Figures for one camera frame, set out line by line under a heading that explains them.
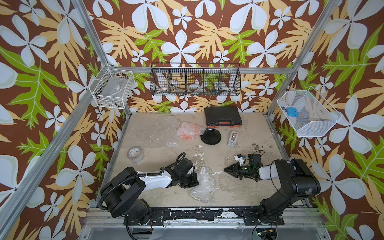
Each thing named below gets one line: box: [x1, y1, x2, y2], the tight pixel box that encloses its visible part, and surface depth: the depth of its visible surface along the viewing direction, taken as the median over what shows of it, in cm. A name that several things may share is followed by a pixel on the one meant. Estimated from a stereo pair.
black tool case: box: [204, 107, 243, 128], surface depth 120 cm
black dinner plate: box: [200, 128, 222, 145], surface depth 107 cm
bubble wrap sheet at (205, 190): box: [189, 167, 215, 204], surface depth 82 cm
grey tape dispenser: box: [227, 130, 239, 148], surface depth 103 cm
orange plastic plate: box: [179, 124, 201, 140], surface depth 106 cm
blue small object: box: [286, 107, 299, 118], surface depth 88 cm
